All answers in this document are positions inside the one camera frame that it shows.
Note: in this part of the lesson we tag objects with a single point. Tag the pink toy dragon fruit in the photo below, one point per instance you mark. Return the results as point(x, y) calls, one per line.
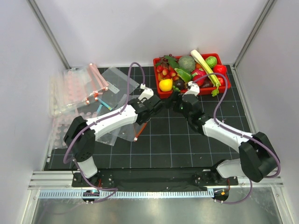
point(198, 73)

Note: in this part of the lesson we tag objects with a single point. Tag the green toy melon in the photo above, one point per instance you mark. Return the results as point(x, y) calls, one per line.
point(187, 62)

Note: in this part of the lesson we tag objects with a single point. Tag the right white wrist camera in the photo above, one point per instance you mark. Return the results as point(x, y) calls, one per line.
point(192, 89)

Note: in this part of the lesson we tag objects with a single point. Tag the blue-zipper clear zip bag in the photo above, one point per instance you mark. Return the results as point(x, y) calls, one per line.
point(107, 138)

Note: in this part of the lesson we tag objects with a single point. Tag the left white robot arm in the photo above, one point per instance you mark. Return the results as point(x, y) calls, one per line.
point(81, 136)

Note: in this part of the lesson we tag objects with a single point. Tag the dark purple toy mangosteen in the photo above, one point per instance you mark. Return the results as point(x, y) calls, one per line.
point(179, 84)

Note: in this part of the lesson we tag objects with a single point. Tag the toy celery stalk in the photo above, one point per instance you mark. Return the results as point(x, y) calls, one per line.
point(213, 78)

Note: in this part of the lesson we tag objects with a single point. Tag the aluminium cable duct rail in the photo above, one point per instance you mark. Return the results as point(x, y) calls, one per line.
point(58, 184)

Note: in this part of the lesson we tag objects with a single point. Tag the orange-zipper clear zip bag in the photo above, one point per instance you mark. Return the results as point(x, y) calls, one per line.
point(129, 132)

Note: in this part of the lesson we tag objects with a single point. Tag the red toy tomato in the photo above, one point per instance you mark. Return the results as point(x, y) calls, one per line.
point(220, 69)

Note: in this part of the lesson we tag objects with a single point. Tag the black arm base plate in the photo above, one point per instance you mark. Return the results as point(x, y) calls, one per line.
point(154, 179)

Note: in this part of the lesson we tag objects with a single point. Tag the red plastic food tray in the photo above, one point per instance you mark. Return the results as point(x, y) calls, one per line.
point(171, 62)

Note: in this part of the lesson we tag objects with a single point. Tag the toy cherry bunch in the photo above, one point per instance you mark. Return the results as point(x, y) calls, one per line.
point(165, 73)

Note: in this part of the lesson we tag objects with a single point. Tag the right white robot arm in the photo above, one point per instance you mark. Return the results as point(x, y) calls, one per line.
point(257, 157)

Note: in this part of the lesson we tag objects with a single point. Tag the green toy custard apple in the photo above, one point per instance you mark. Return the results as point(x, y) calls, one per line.
point(211, 61)

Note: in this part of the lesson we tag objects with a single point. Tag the pink-zipper zip bag stack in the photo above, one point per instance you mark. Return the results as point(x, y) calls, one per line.
point(70, 90)

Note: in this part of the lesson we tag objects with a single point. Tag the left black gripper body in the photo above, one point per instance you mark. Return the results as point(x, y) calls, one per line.
point(143, 122)

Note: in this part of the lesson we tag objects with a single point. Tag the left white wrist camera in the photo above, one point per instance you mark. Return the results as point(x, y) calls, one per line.
point(146, 94)

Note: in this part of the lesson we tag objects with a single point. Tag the clear zip bag on mat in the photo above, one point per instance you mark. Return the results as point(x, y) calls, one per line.
point(118, 85)

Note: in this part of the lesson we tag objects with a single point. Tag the yellow toy bell pepper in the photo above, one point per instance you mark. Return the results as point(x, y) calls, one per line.
point(166, 85)

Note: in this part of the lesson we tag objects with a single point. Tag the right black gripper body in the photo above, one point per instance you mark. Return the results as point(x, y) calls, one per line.
point(178, 106)

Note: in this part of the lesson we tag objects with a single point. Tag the red toy strawberry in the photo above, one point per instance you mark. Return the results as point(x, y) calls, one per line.
point(221, 80)

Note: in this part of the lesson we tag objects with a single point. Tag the green toy pea pod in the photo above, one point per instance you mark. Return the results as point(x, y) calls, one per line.
point(185, 76)

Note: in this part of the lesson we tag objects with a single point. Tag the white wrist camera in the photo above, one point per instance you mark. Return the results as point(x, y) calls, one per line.
point(192, 89)
point(146, 94)

